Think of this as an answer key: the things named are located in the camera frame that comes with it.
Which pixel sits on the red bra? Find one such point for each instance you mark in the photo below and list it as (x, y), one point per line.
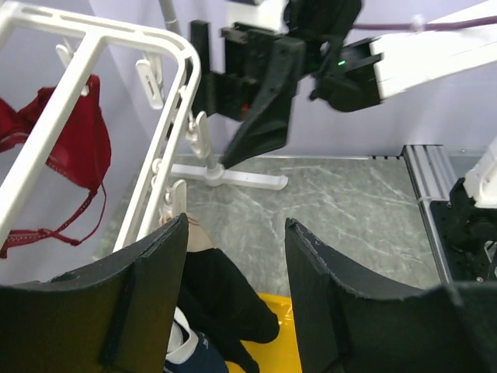
(82, 154)

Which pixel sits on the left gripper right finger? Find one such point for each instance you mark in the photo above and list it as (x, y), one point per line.
(349, 318)

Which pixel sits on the navy blue underwear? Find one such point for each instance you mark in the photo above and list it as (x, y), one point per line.
(190, 351)

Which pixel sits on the black underwear beige waistband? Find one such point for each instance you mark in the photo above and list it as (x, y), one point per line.
(218, 300)

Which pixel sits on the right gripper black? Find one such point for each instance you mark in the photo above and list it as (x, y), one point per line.
(261, 72)

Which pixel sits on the aluminium mounting rail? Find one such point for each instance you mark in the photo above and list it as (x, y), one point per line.
(435, 173)

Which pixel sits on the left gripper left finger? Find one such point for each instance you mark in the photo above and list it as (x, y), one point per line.
(113, 315)

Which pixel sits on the white clip hanger frame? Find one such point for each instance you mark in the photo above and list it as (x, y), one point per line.
(95, 34)

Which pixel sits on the white drying rack stand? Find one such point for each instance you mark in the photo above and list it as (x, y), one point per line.
(213, 173)

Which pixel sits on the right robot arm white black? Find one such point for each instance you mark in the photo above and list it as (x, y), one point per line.
(363, 74)

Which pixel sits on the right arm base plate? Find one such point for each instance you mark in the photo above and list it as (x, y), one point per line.
(464, 233)

